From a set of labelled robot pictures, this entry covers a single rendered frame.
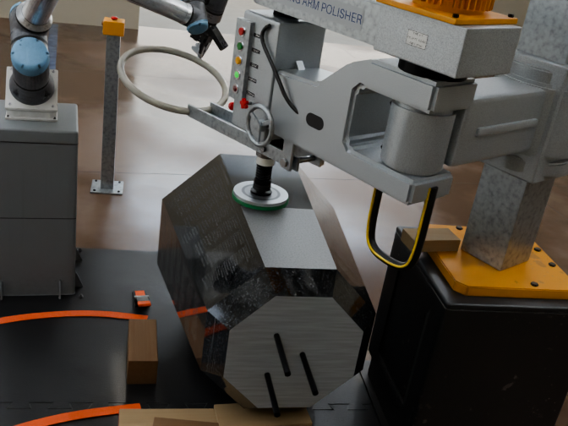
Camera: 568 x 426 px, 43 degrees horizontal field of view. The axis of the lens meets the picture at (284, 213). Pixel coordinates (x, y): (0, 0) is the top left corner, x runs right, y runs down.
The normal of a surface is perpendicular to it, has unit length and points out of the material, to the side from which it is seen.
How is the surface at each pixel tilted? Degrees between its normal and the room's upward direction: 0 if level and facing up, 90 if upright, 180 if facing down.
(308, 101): 90
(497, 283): 0
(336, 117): 90
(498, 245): 90
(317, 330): 90
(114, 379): 0
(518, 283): 0
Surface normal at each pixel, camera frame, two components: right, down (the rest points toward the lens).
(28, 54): 0.29, -0.28
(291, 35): 0.63, 0.41
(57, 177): 0.26, 0.44
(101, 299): 0.14, -0.90
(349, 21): -0.76, 0.18
